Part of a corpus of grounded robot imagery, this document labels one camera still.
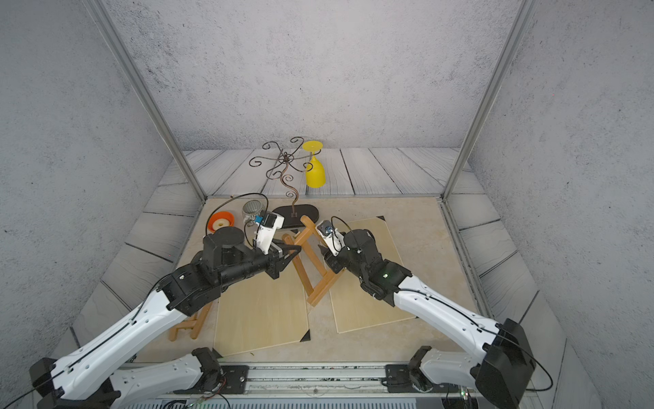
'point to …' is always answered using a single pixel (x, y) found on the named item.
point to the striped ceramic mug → (250, 210)
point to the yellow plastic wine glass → (315, 171)
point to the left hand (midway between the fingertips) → (301, 249)
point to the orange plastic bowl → (220, 215)
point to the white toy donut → (220, 223)
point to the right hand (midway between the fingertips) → (327, 239)
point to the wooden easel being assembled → (329, 278)
